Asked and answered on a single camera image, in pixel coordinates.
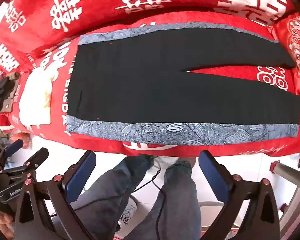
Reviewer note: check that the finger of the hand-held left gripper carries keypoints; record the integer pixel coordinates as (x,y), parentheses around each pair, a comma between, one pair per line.
(15,146)
(38,156)

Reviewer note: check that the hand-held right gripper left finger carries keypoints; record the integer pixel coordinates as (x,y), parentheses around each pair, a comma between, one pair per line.
(78,180)

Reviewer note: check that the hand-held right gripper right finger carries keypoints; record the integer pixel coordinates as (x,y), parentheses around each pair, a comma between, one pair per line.
(213,177)

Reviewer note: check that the black pants with grey stripes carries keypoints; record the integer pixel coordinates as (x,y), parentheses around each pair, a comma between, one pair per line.
(140,92)

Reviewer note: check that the person's left hand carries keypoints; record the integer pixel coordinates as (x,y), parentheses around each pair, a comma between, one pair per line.
(0,222)

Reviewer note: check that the person's left leg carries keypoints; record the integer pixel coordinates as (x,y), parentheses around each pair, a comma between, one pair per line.
(107,192)

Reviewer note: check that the person's leg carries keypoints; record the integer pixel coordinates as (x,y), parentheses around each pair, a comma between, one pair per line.
(107,192)
(175,205)

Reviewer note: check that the person's right leg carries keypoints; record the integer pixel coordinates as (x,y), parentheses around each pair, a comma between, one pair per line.
(175,205)

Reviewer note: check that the white and yellow cloth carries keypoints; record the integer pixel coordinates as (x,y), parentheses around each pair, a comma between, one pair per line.
(35,100)

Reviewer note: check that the dark cloth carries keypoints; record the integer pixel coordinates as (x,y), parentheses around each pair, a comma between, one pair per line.
(0,92)

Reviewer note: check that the white printed slipper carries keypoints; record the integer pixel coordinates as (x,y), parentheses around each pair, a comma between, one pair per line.
(127,213)

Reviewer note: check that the grey metal rack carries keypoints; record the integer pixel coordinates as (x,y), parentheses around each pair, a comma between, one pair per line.
(290,173)

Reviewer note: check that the red embroidered pillow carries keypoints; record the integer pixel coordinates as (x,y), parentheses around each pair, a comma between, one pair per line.
(298,42)

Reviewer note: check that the red printed blanket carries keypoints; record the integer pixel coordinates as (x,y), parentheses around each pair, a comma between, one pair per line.
(165,5)

